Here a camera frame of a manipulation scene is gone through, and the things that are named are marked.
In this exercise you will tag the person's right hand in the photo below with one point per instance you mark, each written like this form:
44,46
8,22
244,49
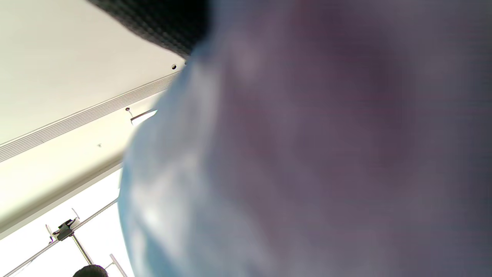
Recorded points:
161,23

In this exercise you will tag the blue plastic bag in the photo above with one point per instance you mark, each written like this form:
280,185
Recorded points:
307,154

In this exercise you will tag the white linear ceiling vent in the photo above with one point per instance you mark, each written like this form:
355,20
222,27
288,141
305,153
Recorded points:
77,119

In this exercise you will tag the metal ceiling rail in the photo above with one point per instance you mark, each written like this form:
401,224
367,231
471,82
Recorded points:
96,213

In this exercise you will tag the black rail clamp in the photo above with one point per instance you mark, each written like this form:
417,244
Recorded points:
65,230

